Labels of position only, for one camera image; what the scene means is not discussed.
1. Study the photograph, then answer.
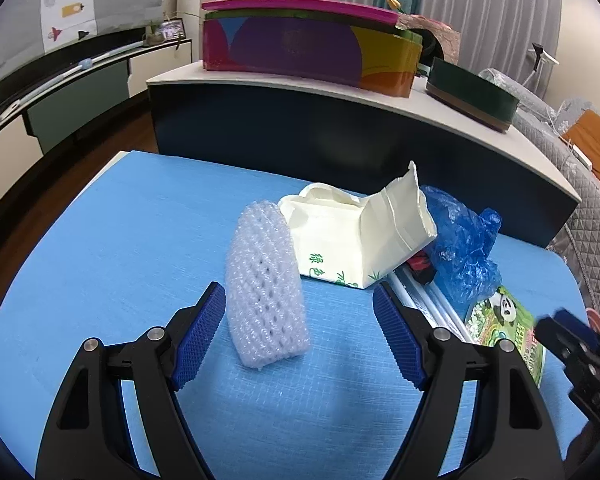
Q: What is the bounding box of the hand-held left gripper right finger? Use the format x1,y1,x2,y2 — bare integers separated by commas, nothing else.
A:
372,282,566,480

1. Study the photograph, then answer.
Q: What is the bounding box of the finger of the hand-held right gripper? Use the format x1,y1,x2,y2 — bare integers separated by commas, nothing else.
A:
534,315,588,368
551,308,600,357

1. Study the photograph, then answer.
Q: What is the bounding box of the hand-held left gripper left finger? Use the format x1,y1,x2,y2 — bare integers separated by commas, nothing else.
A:
35,281,227,480

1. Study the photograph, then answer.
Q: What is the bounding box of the white foam net sleeve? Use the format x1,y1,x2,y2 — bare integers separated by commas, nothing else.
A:
223,203,312,372

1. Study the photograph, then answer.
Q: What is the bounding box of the green panda snack packet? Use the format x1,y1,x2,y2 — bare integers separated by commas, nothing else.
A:
462,284,549,389

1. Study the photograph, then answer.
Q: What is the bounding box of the small red black packet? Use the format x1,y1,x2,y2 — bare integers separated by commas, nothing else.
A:
407,253,437,284

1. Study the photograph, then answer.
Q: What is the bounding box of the grey quilted sofa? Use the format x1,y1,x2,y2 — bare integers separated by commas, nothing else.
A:
479,67,600,313

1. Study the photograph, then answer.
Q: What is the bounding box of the blue plastic bag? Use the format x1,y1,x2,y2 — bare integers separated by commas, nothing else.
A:
419,184,504,307

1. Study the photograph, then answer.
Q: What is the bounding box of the white paper bag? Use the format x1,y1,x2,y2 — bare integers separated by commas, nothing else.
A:
278,183,377,291

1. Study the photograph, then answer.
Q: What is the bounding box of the blue table cover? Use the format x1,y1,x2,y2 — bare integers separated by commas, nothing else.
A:
0,149,594,480

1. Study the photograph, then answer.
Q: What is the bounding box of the white charger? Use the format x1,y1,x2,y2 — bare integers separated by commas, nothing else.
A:
567,142,594,169

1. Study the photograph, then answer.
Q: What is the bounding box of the orange cushion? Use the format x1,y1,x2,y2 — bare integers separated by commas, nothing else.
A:
559,109,600,187

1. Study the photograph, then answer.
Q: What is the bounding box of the dark coffee table white top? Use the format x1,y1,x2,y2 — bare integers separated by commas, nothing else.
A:
146,59,583,252

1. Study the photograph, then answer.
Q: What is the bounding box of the green white low cabinet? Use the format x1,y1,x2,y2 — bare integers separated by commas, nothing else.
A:
0,34,192,177

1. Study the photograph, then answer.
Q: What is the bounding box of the green round box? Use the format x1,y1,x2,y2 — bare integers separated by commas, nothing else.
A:
424,56,521,134

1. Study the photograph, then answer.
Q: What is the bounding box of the white floor lamp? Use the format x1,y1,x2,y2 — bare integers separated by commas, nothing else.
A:
522,42,561,92

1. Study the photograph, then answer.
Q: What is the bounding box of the white rod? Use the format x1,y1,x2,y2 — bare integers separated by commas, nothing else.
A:
27,39,147,99

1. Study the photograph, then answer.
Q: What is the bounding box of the colourful rectangular box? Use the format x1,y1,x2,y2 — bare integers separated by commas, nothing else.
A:
201,0,424,100

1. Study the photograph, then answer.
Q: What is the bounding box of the pink floral box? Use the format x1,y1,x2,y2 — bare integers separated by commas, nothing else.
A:
394,13,462,67

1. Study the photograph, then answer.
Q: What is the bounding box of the grey curtain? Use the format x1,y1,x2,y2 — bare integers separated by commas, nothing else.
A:
224,0,564,73

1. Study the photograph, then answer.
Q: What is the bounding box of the grey printed dust cover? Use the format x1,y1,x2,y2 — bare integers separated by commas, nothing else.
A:
0,0,167,97

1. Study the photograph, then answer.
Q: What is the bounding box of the photo frame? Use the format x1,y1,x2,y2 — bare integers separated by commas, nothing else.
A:
157,17,187,41

